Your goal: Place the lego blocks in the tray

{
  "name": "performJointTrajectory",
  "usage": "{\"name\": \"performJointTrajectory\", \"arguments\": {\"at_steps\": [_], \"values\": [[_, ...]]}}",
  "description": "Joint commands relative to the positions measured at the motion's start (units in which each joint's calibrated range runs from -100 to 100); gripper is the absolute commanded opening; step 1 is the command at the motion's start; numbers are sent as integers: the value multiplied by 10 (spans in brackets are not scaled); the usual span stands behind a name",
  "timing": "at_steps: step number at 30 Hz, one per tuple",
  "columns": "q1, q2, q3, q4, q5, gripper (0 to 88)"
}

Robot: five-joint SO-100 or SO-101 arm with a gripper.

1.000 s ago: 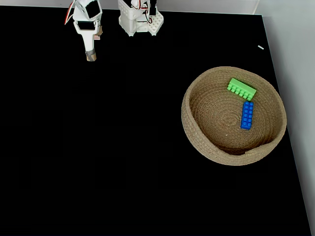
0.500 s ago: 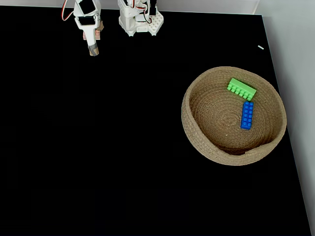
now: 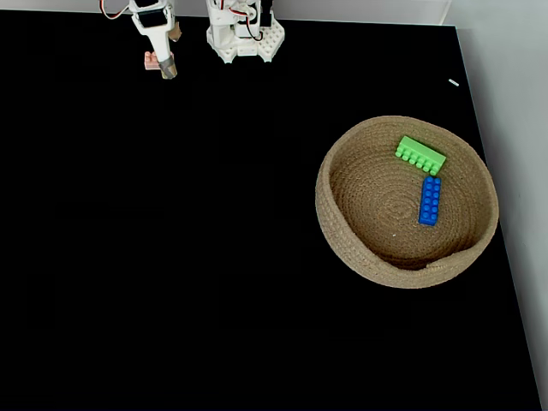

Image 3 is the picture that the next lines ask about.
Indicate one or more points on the pink lego block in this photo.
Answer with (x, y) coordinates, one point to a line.
(150, 62)

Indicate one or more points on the small white scrap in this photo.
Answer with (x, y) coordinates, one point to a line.
(454, 82)

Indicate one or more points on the blue lego block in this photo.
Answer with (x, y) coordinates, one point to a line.
(430, 201)

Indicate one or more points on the green lego block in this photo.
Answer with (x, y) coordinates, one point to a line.
(419, 154)

